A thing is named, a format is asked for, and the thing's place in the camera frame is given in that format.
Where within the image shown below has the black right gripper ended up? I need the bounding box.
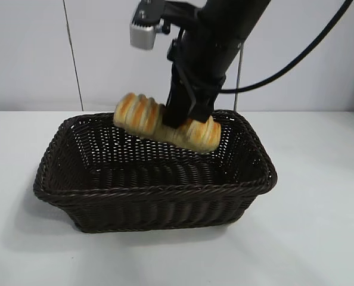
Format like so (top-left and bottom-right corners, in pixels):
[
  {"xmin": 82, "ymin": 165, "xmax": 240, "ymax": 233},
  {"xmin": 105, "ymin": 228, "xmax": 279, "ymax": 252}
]
[{"xmin": 164, "ymin": 17, "xmax": 246, "ymax": 128}]

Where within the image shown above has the long striped bread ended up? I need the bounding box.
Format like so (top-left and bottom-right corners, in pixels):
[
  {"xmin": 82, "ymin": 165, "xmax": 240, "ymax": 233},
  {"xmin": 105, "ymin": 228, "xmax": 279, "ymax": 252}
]
[{"xmin": 113, "ymin": 92, "xmax": 221, "ymax": 154}]

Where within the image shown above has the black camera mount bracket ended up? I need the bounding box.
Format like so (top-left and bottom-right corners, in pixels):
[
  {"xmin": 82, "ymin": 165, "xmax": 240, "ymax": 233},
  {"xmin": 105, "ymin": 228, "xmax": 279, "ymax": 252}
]
[{"xmin": 162, "ymin": 0, "xmax": 204, "ymax": 33}]

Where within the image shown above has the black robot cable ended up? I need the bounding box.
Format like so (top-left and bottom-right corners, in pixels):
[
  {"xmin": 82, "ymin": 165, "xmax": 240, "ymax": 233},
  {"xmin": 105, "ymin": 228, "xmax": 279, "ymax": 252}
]
[{"xmin": 220, "ymin": 0, "xmax": 354, "ymax": 94}]

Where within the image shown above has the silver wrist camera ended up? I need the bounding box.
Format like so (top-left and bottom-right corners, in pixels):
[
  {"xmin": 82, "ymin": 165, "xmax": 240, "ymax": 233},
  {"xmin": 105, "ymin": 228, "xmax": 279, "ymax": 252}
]
[{"xmin": 129, "ymin": 0, "xmax": 167, "ymax": 51}]

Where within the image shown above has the dark brown woven basket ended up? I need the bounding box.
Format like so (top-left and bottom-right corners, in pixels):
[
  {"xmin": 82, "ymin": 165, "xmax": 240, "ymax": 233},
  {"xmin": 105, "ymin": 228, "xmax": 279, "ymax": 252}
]
[{"xmin": 33, "ymin": 109, "xmax": 278, "ymax": 234}]

